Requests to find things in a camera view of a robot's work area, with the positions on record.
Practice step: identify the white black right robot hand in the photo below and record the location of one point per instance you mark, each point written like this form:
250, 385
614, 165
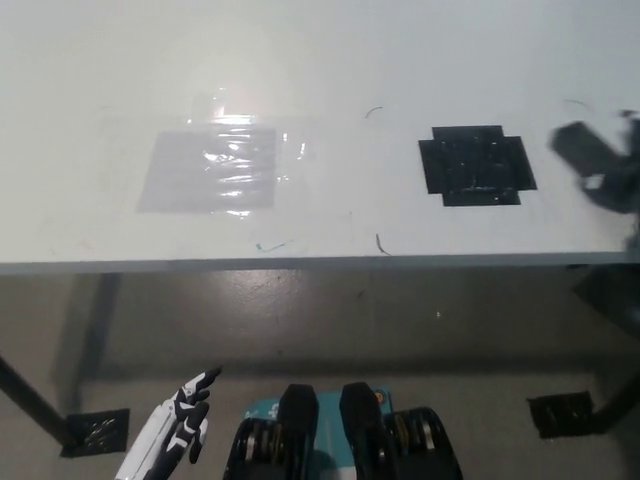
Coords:
620, 185

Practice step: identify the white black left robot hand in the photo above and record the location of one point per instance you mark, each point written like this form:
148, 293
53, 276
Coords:
185, 420

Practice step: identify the dark grey whiteboard eraser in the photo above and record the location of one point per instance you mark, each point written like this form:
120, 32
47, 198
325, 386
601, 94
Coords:
580, 145

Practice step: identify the black teal robot torso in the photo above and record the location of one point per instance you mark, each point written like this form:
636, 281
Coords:
355, 440

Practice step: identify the grey upright table leg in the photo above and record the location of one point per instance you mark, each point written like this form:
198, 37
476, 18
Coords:
100, 330

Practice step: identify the black tape cross mark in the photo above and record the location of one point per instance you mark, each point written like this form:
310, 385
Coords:
475, 165

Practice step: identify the black diagonal table leg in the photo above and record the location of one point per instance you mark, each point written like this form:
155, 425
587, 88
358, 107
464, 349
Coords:
620, 405
30, 395

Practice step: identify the grey rectangular patch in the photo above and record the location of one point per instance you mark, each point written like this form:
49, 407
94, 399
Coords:
180, 175

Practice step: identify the clear plastic film sheet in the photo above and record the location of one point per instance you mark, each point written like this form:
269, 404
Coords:
310, 165

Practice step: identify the black table frame part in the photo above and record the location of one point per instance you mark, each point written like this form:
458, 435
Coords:
612, 290

